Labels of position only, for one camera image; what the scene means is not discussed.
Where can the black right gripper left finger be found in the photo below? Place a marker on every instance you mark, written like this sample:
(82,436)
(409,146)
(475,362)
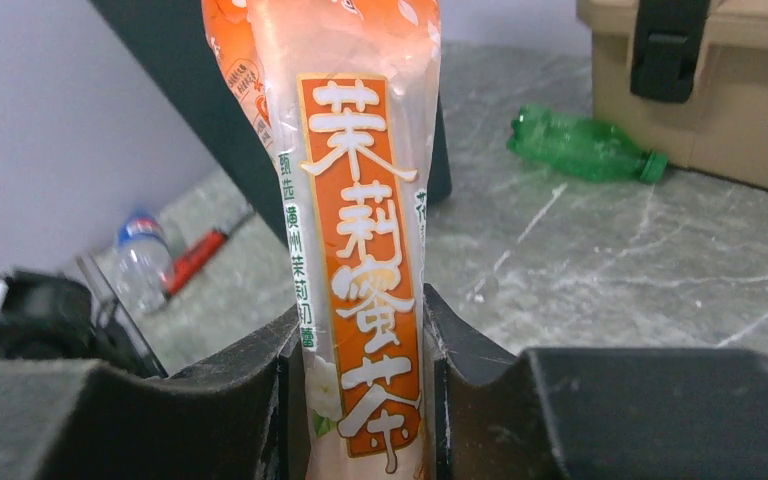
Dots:
(223,417)

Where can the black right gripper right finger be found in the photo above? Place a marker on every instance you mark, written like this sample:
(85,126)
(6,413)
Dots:
(589,413)

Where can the Pepsi bottle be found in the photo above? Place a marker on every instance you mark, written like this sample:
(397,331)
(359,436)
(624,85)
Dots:
(143,265)

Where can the clear bottle orange label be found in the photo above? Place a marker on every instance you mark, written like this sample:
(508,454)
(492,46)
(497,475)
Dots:
(344,97)

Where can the green plastic bottle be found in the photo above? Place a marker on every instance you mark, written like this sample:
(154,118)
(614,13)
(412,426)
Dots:
(582,147)

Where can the tan plastic toolbox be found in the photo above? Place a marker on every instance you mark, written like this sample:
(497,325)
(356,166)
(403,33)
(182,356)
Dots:
(685,78)

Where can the red handle adjustable wrench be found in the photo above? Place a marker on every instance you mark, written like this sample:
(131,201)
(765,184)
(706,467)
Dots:
(195,257)

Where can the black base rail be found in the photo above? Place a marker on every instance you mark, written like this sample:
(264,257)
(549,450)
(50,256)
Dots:
(73,314)

